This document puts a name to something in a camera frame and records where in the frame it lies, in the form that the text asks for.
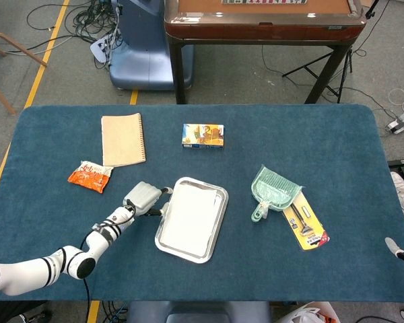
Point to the silver metal tray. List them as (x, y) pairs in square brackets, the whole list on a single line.
[(219, 232)]

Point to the white plastic bag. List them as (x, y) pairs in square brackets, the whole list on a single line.
[(306, 314)]

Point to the wooden chair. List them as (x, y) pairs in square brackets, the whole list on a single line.
[(6, 42)]

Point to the grey blue robot torso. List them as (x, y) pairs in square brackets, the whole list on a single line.
[(198, 313)]

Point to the razor in yellow package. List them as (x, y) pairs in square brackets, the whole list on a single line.
[(306, 225)]

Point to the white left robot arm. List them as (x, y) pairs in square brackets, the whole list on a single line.
[(70, 260)]

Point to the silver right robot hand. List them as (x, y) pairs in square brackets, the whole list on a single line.
[(394, 248)]

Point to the beige spiral notebook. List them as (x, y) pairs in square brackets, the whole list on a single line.
[(123, 139)]

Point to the brown mahjong table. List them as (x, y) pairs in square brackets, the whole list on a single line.
[(262, 28)]

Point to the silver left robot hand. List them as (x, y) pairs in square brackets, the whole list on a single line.
[(141, 198)]

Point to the blue grey machine base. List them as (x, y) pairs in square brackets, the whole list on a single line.
[(144, 50)]

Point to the orange white snack packet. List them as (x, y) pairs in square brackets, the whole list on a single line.
[(91, 176)]

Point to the white translucent sheet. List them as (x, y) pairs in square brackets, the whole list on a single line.
[(188, 218)]

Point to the colourful printed carton box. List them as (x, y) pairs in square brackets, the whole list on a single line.
[(203, 136)]

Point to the white power strip with plugs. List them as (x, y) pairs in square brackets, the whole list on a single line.
[(402, 122)]

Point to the green plastic dustpan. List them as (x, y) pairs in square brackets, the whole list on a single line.
[(272, 191)]

